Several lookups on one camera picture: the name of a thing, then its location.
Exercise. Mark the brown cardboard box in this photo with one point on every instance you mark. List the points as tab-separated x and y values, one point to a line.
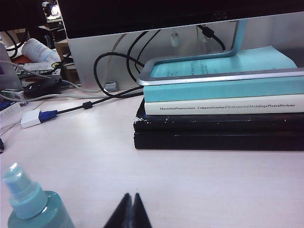
69	71

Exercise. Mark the right black AOC monitor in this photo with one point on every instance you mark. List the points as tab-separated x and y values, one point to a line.
142	14

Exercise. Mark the black book with chipped corner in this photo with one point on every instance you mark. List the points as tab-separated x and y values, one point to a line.
213	126

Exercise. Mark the teal book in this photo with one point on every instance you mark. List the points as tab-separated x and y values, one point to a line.
213	91

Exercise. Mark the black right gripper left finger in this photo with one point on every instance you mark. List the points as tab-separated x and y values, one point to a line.
123	213

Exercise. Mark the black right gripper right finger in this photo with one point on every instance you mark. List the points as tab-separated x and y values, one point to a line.
140	213

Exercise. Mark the silver desk partition panel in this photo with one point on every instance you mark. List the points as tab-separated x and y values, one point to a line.
90	59

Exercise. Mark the white lotion tube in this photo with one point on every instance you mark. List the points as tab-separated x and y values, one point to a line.
40	51

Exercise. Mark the black power adapter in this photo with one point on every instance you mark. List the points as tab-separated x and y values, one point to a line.
42	89

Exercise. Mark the small white carton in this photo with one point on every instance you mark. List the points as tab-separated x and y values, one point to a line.
12	94

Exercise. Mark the white neuroscience book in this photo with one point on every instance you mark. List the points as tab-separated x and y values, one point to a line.
152	108

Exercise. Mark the white video adapter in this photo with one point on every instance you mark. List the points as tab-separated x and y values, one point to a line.
29	118

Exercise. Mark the silver monitor stand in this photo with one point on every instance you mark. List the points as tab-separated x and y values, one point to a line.
213	77

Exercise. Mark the green white printed box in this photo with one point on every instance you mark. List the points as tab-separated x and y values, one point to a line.
35	70

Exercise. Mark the teal spray bottle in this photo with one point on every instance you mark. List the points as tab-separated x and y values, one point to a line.
52	213

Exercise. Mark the clear plastic sprayer lid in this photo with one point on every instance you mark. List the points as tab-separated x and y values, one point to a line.
14	173

